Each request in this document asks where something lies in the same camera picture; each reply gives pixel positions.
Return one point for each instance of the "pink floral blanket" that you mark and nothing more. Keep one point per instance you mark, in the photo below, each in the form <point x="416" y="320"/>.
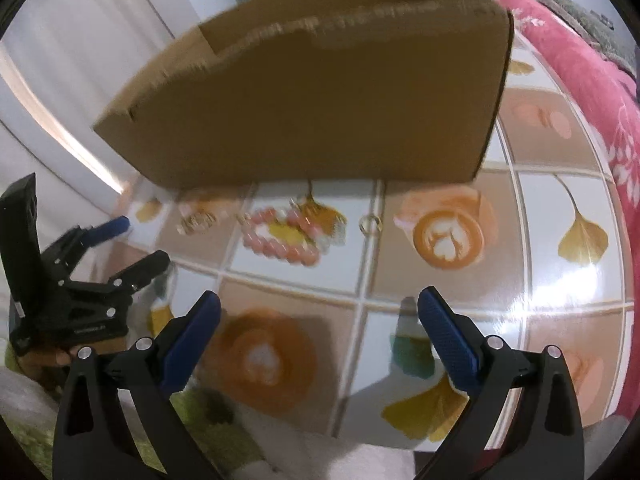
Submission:
<point x="590" y="75"/>

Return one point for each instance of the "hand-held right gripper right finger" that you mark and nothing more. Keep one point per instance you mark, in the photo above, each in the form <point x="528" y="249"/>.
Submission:
<point x="450" y="340"/>

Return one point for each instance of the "brown cardboard box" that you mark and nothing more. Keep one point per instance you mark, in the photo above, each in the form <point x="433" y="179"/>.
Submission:
<point x="310" y="110"/>

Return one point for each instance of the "person's left hand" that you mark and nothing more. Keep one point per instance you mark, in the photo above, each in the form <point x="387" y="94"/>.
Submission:
<point x="61" y="358"/>

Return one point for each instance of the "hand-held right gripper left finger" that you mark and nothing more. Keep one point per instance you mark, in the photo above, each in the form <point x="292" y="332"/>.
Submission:
<point x="195" y="340"/>

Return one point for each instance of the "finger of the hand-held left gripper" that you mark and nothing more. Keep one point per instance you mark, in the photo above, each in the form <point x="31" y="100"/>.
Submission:
<point x="107" y="230"/>
<point x="142" y="270"/>

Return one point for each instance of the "white curtain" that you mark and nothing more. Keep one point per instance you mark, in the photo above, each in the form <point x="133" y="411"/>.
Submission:
<point x="75" y="60"/>

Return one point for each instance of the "grey patterned blanket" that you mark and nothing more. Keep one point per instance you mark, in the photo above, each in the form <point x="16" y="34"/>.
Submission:
<point x="590" y="25"/>

